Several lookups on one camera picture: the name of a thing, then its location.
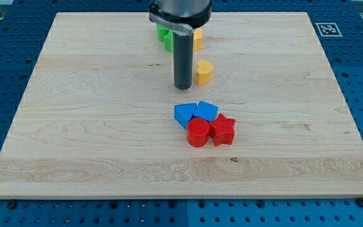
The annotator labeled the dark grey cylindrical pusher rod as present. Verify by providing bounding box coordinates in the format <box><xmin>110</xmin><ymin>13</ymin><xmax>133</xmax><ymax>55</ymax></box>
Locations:
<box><xmin>173</xmin><ymin>32</ymin><xmax>193</xmax><ymax>90</ymax></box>

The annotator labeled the red star block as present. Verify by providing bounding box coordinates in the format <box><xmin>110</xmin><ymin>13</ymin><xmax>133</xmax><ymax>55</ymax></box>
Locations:
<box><xmin>209</xmin><ymin>113</ymin><xmax>236</xmax><ymax>146</ymax></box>

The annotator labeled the white fiducial marker tag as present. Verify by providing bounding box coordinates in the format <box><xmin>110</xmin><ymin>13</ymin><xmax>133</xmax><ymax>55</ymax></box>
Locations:
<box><xmin>316</xmin><ymin>22</ymin><xmax>342</xmax><ymax>37</ymax></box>

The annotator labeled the yellow heart block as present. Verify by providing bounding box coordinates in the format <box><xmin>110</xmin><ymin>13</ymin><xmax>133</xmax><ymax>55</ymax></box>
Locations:
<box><xmin>195</xmin><ymin>59</ymin><xmax>214</xmax><ymax>86</ymax></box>

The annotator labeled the blue triangle block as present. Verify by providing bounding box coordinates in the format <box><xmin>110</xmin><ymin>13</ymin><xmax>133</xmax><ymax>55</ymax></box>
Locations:
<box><xmin>174</xmin><ymin>103</ymin><xmax>197</xmax><ymax>129</ymax></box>

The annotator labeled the green block rear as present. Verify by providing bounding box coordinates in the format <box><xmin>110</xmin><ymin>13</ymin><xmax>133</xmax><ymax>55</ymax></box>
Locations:
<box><xmin>156</xmin><ymin>24</ymin><xmax>169</xmax><ymax>42</ymax></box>

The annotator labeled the light wooden board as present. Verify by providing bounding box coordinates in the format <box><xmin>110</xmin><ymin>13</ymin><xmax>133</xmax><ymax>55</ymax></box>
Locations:
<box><xmin>0</xmin><ymin>12</ymin><xmax>363</xmax><ymax>200</ymax></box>

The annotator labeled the blue cube block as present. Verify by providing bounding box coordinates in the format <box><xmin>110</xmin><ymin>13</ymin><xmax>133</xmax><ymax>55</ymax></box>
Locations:
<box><xmin>193</xmin><ymin>101</ymin><xmax>219</xmax><ymax>122</ymax></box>

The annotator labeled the green block front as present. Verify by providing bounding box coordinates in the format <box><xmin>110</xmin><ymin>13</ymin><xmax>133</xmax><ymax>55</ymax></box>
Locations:
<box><xmin>163</xmin><ymin>30</ymin><xmax>173</xmax><ymax>52</ymax></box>

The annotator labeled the yellow hexagon block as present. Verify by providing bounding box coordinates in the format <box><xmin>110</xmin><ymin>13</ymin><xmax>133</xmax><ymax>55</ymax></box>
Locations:
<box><xmin>193</xmin><ymin>29</ymin><xmax>202</xmax><ymax>52</ymax></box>

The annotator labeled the red cylinder block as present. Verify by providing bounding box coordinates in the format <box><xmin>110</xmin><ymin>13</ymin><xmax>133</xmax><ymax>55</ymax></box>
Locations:
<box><xmin>187</xmin><ymin>117</ymin><xmax>210</xmax><ymax>148</ymax></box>

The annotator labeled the green block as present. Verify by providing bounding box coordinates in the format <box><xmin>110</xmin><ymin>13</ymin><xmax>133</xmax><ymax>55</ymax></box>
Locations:
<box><xmin>156</xmin><ymin>24</ymin><xmax>169</xmax><ymax>42</ymax></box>
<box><xmin>163</xmin><ymin>30</ymin><xmax>173</xmax><ymax>52</ymax></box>

